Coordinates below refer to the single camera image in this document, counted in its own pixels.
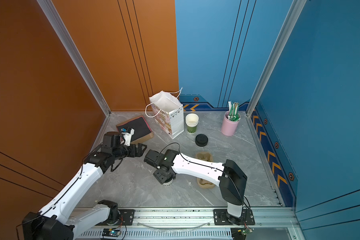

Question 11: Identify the small green circuit board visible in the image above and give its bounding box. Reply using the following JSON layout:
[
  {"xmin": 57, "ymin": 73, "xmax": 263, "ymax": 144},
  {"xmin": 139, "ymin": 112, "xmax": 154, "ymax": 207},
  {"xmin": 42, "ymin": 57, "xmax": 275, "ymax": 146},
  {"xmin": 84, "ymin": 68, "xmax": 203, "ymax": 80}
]
[{"xmin": 102, "ymin": 228, "xmax": 122, "ymax": 238}]

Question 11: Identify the stack of pulp cup carriers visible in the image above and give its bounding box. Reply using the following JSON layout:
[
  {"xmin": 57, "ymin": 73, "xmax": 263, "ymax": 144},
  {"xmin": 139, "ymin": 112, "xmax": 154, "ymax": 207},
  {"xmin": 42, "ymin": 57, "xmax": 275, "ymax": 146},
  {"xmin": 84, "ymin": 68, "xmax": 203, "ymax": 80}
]
[{"xmin": 195, "ymin": 151, "xmax": 216, "ymax": 190}]

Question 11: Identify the pink straw holder cup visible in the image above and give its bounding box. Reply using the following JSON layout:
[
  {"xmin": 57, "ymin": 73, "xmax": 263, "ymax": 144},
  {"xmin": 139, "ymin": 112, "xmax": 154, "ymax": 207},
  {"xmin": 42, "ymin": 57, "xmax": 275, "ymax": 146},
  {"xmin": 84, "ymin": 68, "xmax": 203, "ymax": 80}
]
[{"xmin": 221, "ymin": 111, "xmax": 241, "ymax": 136}]

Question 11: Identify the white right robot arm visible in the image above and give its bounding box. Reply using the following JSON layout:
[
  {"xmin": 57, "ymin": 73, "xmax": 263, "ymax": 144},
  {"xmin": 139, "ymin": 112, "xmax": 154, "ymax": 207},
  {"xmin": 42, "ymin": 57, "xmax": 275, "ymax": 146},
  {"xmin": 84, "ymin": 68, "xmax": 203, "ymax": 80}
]
[{"xmin": 144, "ymin": 150, "xmax": 248, "ymax": 225}]

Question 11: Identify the cartoon animal paper gift bag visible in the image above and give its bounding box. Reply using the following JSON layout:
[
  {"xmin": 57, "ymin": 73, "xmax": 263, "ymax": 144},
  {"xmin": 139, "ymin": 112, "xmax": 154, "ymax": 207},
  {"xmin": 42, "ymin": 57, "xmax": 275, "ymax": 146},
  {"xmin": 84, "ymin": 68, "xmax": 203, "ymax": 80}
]
[{"xmin": 145, "ymin": 88, "xmax": 184, "ymax": 140}]

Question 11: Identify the stack of green paper cups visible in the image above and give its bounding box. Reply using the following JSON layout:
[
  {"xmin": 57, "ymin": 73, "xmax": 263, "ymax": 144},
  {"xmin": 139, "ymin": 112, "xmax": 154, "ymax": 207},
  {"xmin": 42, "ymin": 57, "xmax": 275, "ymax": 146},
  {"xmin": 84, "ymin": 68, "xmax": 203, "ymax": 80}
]
[{"xmin": 185, "ymin": 113, "xmax": 199, "ymax": 134}]

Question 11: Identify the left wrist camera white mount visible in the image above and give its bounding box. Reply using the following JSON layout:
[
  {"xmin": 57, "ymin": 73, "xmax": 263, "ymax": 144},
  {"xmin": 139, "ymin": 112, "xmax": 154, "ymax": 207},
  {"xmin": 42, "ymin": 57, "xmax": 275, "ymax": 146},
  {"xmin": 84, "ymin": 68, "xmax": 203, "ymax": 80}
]
[{"xmin": 121, "ymin": 127, "xmax": 135, "ymax": 147}]

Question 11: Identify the cardboard napkin box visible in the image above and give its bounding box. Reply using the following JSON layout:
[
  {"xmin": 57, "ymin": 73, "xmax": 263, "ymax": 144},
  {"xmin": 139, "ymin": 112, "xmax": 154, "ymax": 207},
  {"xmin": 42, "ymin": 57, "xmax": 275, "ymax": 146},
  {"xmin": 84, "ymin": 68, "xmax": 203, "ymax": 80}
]
[{"xmin": 116, "ymin": 115, "xmax": 154, "ymax": 144}]

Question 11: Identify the bundle of wrapped straws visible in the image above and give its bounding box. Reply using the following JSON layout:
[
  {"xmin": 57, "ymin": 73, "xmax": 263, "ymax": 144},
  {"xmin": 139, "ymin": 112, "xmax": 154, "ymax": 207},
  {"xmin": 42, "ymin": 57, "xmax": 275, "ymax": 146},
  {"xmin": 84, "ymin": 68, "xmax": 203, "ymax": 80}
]
[{"xmin": 228, "ymin": 101, "xmax": 240, "ymax": 122}]

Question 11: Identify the stack of black cup lids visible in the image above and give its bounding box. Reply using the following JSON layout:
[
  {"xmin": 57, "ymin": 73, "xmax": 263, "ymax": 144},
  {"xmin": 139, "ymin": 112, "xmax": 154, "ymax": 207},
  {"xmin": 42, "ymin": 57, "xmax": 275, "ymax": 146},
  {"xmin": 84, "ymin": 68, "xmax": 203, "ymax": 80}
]
[{"xmin": 195, "ymin": 134, "xmax": 209, "ymax": 147}]

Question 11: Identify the white paper cup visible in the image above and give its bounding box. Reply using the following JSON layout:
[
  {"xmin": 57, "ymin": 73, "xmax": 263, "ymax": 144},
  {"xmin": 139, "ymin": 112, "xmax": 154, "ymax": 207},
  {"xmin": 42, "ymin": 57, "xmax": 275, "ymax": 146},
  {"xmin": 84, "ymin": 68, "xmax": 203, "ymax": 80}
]
[{"xmin": 163, "ymin": 179, "xmax": 173, "ymax": 187}]

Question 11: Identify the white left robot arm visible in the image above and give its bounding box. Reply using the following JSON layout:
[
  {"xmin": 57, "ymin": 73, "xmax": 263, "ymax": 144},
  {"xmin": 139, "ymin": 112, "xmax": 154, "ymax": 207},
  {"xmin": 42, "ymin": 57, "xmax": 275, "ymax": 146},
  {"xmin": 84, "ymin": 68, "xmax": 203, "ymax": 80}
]
[{"xmin": 20, "ymin": 132, "xmax": 147, "ymax": 240}]

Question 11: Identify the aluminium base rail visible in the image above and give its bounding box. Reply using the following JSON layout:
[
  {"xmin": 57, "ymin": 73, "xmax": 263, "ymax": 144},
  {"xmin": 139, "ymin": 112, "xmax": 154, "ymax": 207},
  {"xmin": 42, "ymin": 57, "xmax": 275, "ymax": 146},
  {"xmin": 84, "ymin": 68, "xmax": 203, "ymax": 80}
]
[{"xmin": 78, "ymin": 207, "xmax": 305, "ymax": 240}]

